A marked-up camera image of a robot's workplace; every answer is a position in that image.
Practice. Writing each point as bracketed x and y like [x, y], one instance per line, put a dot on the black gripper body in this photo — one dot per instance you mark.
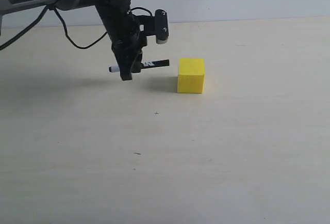
[126, 37]

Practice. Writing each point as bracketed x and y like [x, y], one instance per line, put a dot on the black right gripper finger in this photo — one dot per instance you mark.
[128, 61]

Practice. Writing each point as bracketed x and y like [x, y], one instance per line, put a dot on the black and white marker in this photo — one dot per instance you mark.
[144, 65]

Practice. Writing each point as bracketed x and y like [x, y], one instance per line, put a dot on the yellow foam cube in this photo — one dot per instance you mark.
[191, 75]

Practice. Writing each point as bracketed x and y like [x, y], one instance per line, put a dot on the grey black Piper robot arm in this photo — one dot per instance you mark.
[103, 7]

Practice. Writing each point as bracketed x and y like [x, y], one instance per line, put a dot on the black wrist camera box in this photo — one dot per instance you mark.
[155, 25]

